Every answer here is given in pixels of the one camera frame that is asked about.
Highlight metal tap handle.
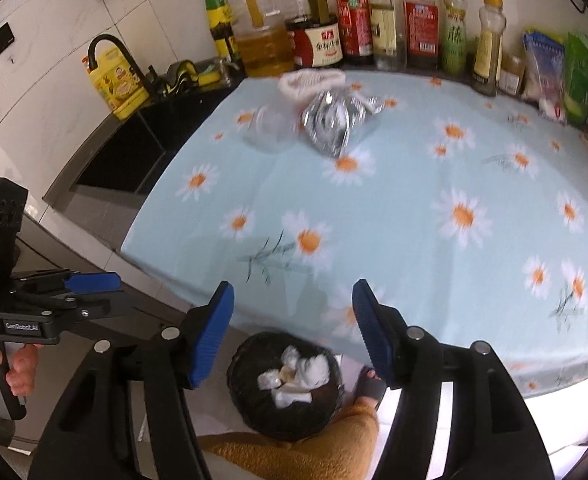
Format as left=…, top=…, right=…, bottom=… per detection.
left=214, top=57, right=242, bottom=86

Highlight blue daisy print tablecloth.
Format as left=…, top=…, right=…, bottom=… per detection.
left=119, top=67, right=588, bottom=401

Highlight green yellow label bottle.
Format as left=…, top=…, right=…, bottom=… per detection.
left=200, top=0, right=239, bottom=61

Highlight red label dark sauce bottle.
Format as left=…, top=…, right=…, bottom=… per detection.
left=334, top=0, right=375, bottom=67

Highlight dark soy sauce jug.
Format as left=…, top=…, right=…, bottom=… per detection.
left=285, top=0, right=345, bottom=68

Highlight black sandal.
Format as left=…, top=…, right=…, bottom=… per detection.
left=353, top=366, right=389, bottom=406

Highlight small white red packet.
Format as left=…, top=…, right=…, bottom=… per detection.
left=538, top=97, right=569, bottom=123

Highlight black sink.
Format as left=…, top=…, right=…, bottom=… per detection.
left=44, top=87, right=247, bottom=206

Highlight clear cooking oil jug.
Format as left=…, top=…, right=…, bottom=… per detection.
left=221, top=0, right=297, bottom=78

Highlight white plastic bag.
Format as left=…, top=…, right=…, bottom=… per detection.
left=279, top=67, right=347, bottom=102

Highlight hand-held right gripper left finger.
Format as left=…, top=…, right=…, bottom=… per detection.
left=26, top=280, right=235, bottom=480

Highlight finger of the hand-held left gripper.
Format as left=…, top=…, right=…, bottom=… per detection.
left=9, top=269, right=121, bottom=297
left=44, top=294, right=125, bottom=335

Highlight black round waste bin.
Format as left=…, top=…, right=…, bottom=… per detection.
left=226, top=331, right=347, bottom=443

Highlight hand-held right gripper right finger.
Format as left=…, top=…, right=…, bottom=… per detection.
left=351, top=278, right=557, bottom=480

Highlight brown label yellow cap bottle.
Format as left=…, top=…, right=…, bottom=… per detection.
left=471, top=0, right=507, bottom=97

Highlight silver foil bag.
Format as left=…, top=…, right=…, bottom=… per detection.
left=299, top=87, right=387, bottom=158

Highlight clear bottle yellow cap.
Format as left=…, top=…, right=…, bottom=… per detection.
left=369, top=0, right=407, bottom=72

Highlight green pouch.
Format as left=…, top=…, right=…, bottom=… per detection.
left=564, top=32, right=588, bottom=128

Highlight small glass jar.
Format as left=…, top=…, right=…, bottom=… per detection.
left=496, top=52, right=527, bottom=96

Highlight blue white salt bag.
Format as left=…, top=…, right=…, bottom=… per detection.
left=521, top=30, right=567, bottom=106

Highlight black faucet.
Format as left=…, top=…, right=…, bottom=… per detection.
left=86, top=34, right=149, bottom=96

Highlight black yellow cloth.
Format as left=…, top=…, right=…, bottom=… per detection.
left=149, top=60, right=199, bottom=97

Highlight yellow dish soap bottle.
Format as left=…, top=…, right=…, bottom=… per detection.
left=80, top=49, right=151, bottom=121

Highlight person's left hand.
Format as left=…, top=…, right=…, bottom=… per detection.
left=0, top=332, right=40, bottom=397

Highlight tall red label bottle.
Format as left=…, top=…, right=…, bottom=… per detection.
left=404, top=0, right=441, bottom=71

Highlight clear plastic bag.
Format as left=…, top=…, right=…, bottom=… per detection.
left=241, top=105, right=297, bottom=153

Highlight small black wall socket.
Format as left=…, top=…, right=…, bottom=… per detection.
left=0, top=22, right=16, bottom=58

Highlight person's mustard garment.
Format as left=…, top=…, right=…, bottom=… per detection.
left=196, top=404, right=381, bottom=480

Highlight white tissue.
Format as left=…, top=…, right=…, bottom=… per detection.
left=257, top=367, right=312, bottom=407
left=281, top=346, right=331, bottom=390

